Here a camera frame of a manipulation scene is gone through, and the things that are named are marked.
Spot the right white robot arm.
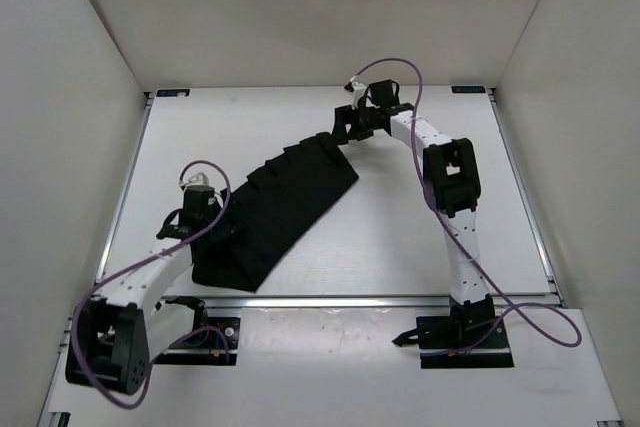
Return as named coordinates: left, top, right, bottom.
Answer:
left=333, top=77, right=495, bottom=348

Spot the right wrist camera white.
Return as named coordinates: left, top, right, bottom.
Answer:
left=344, top=78, right=369, bottom=108

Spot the black pleated skirt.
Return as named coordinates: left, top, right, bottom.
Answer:
left=192, top=132, right=358, bottom=293

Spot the blue table label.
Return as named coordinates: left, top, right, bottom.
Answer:
left=155, top=89, right=190, bottom=98
left=451, top=85, right=486, bottom=94

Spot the right blue table label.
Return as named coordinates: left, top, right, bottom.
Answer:
left=451, top=85, right=486, bottom=94

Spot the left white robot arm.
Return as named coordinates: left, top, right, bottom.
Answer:
left=64, top=185, right=234, bottom=399

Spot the aluminium table edge rail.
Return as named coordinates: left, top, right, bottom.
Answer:
left=92, top=294, right=565, bottom=309

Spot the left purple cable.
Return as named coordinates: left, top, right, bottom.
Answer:
left=72, top=160, right=232, bottom=411

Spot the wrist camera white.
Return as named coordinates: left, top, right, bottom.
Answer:
left=179, top=172, right=210, bottom=190
left=344, top=78, right=369, bottom=108

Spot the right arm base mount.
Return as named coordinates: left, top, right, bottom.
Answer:
left=392, top=306, right=515, bottom=370

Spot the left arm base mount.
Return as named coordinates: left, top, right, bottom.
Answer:
left=147, top=296, right=241, bottom=366

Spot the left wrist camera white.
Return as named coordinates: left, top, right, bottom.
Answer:
left=179, top=172, right=210, bottom=190

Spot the purple cable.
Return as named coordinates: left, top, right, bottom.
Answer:
left=352, top=57, right=584, bottom=349
left=72, top=160, right=232, bottom=411

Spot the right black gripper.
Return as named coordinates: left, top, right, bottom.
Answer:
left=328, top=105, right=379, bottom=148

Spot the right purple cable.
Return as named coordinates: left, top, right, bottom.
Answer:
left=352, top=57, right=584, bottom=349

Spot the left blue table label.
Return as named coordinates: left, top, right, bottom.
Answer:
left=155, top=89, right=190, bottom=98

